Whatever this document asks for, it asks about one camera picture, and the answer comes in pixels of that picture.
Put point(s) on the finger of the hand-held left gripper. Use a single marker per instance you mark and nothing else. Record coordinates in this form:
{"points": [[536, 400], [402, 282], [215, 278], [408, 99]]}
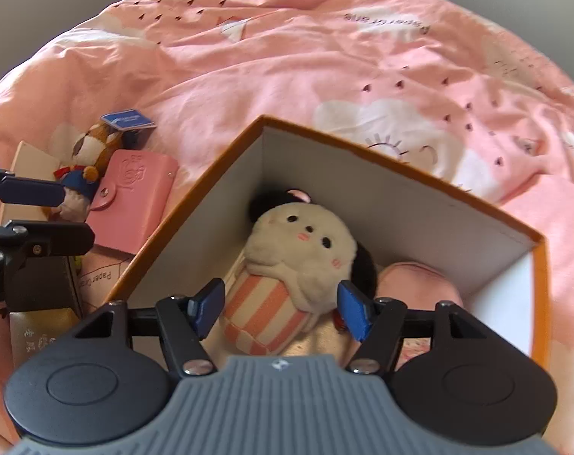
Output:
{"points": [[54, 237], [31, 192]]}

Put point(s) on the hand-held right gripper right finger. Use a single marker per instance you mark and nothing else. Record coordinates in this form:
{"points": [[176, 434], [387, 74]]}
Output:
{"points": [[355, 312]]}

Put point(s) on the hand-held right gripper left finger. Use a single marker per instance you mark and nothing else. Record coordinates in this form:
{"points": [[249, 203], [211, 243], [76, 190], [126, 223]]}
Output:
{"points": [[207, 308]]}

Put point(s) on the beige box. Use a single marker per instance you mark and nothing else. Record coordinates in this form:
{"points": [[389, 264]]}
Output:
{"points": [[31, 163]]}

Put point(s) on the brown hamster plush toy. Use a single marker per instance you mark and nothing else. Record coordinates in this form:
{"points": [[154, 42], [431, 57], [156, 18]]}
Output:
{"points": [[90, 151]]}

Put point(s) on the white striped plush toy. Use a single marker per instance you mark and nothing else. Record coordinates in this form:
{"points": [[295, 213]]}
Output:
{"points": [[296, 246]]}

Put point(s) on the orange cardboard box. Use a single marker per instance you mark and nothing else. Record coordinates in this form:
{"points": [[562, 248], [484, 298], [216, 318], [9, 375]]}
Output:
{"points": [[315, 175]]}

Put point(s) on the gold box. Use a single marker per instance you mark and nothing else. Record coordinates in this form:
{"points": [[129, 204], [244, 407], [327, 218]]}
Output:
{"points": [[40, 336]]}

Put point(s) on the pink pouch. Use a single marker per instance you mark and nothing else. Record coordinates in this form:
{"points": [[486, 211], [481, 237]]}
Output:
{"points": [[417, 282]]}

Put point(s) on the pink card holder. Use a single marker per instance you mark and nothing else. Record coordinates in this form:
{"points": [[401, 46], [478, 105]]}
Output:
{"points": [[135, 194]]}

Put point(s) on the blue card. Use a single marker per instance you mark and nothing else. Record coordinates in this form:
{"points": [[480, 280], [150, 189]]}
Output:
{"points": [[128, 120]]}

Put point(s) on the pink printed blanket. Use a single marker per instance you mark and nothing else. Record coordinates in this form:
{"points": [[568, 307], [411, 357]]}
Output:
{"points": [[287, 57]]}

